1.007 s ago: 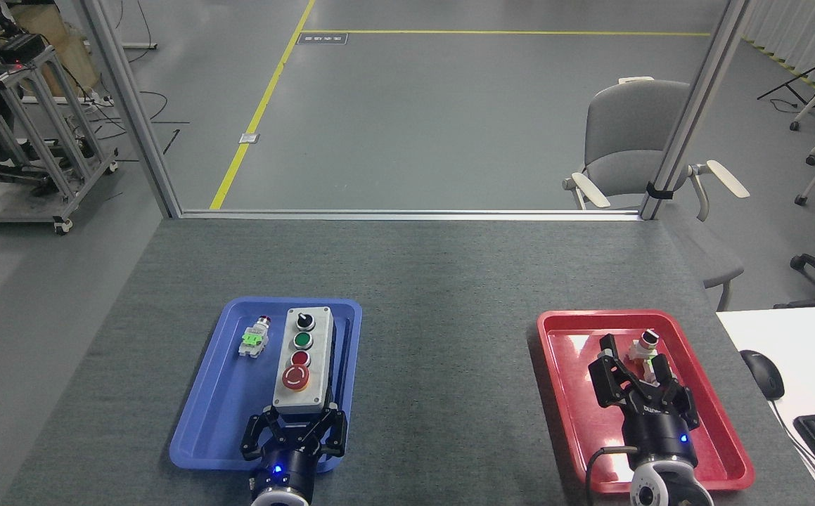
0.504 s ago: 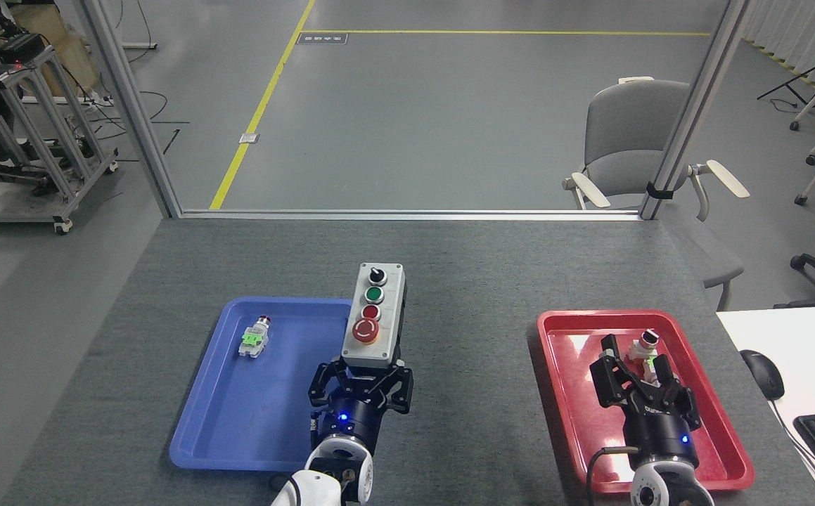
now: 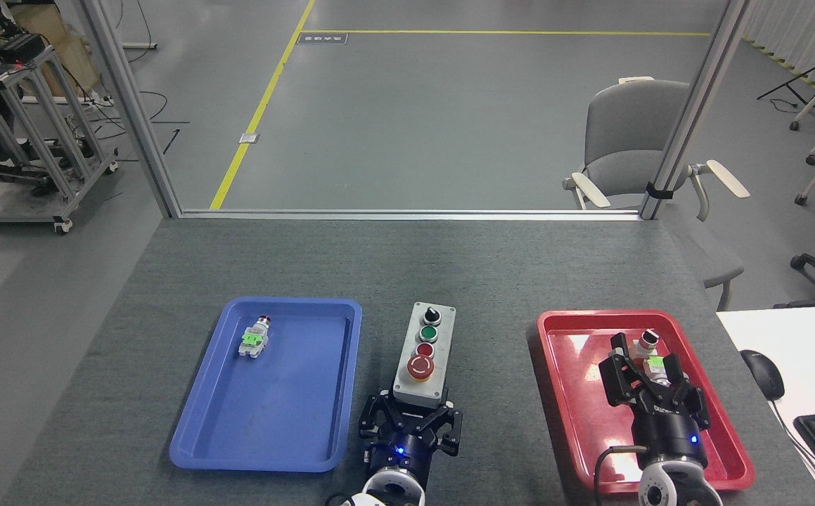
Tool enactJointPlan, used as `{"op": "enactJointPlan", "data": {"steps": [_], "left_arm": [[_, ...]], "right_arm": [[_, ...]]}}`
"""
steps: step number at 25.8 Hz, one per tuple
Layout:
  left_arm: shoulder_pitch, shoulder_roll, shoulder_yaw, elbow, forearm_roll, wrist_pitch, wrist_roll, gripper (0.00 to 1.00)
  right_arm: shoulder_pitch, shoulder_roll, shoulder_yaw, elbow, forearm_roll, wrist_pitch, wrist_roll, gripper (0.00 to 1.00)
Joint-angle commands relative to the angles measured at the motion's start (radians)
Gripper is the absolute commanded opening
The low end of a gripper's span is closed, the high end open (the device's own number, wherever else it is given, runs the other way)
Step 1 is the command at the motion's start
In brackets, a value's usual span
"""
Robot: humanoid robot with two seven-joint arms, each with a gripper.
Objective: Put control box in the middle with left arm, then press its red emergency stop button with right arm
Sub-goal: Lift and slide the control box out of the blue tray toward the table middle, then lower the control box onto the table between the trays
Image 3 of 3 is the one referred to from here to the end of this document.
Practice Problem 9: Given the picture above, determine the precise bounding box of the blue plastic tray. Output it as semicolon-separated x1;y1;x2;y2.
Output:
169;297;364;474

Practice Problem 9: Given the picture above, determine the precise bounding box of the aluminium frame cart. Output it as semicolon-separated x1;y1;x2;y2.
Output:
0;45;120;235

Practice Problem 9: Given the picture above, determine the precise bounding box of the black tripod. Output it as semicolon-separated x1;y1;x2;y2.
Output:
757;27;815;134

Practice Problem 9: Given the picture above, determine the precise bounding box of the thin mouse cable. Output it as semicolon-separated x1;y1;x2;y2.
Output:
769;398;815;506

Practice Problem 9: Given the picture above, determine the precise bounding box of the grey armchair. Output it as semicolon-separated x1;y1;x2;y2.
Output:
563;76;751;312

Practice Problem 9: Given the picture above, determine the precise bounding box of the red plastic tray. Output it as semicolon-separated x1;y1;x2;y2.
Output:
537;309;756;495

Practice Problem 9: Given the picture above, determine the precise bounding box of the cardboard box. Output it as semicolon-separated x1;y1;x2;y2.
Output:
10;3;103;100

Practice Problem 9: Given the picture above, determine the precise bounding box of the black computer mouse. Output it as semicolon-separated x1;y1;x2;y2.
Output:
740;349;785;402

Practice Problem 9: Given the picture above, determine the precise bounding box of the red-capped push button switch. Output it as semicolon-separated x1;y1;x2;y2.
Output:
238;316;273;361

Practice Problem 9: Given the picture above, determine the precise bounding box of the white curtain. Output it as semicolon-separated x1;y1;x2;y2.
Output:
741;0;815;108

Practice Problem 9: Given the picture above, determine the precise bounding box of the silver aluminium post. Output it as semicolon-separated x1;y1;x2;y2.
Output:
638;0;757;221
80;0;184;219

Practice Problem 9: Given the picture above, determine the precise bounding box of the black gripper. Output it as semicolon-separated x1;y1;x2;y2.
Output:
598;332;712;473
359;390;463;483

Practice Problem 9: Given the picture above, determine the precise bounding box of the black floor cable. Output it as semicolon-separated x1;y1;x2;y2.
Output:
89;88;191;153

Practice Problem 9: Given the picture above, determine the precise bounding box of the black-knob selector switch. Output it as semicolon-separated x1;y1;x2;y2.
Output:
631;327;661;357

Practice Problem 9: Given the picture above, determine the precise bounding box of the silver aluminium rail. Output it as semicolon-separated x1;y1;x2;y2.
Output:
178;209;644;222

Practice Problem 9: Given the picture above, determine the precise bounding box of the grey four-button control box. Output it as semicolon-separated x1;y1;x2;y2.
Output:
392;301;458;413

